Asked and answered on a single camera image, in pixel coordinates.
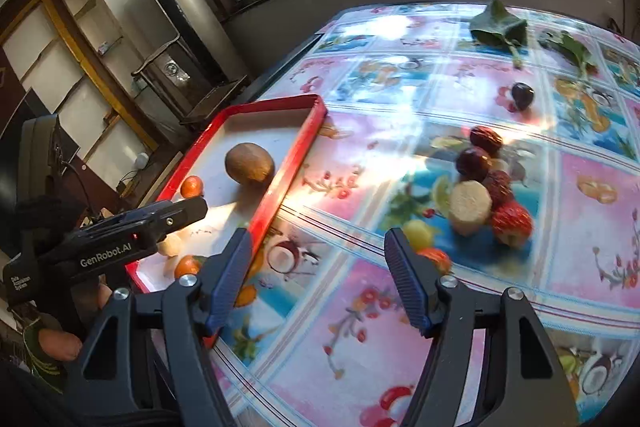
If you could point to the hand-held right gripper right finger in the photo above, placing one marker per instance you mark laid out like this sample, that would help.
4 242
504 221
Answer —
407 277

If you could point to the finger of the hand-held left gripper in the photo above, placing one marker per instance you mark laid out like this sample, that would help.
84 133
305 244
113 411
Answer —
180 214
140 213

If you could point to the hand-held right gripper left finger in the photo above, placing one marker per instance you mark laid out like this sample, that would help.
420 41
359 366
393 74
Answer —
230 277

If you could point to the orange tangerine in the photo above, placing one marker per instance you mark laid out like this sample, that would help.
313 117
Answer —
191 187
187 266

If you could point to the small white banana piece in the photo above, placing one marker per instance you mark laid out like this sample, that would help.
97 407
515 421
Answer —
170 244

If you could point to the brown kiwi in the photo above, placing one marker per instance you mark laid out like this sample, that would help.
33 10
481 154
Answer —
249 162

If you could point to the red rectangular tray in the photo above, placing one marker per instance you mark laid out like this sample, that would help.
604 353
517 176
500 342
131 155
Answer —
295 147

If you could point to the person's left hand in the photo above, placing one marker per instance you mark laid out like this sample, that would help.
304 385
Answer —
60 344

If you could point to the red strawberry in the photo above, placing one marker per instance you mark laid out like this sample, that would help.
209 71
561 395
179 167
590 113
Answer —
435 257
511 222

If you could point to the green grape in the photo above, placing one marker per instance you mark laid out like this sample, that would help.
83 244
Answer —
417 234

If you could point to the white round speaker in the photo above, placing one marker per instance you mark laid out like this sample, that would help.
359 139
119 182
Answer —
142 160

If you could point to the printed plastic tablecloth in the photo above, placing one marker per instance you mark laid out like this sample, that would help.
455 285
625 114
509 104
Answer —
350 317

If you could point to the dark wooden chair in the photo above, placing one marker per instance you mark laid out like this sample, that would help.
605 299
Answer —
210 99

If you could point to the dark red bumpy lychee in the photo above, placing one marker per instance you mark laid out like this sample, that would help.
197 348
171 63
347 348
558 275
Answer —
500 187

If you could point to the dark purple plum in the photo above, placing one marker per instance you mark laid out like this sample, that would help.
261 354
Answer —
472 163

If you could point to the black flat television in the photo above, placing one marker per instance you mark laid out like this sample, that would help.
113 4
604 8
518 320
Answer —
31 104

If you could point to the wrinkled red date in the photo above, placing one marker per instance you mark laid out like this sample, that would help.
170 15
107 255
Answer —
485 139

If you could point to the dark cherry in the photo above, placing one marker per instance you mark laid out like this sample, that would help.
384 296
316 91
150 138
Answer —
522 96

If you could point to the broad green leaf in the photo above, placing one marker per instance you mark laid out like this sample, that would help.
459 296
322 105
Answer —
500 27

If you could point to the narrow green leaf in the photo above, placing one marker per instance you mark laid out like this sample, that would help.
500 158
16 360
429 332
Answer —
570 47

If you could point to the wooden wall cabinet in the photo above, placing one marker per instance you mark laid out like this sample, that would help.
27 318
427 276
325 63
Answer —
50 52

